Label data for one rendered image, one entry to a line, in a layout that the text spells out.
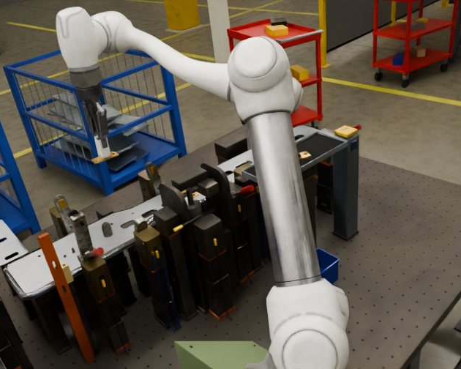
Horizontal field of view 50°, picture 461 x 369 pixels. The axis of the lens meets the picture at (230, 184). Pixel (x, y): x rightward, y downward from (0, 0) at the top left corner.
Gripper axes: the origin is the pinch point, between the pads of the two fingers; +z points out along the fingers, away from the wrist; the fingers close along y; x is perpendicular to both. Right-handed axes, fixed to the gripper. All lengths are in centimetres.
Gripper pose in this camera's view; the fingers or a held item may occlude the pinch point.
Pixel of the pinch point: (102, 146)
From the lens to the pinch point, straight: 160.2
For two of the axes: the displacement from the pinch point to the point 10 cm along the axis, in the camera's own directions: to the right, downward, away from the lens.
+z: 0.9, 8.7, 4.8
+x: -7.7, 3.6, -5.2
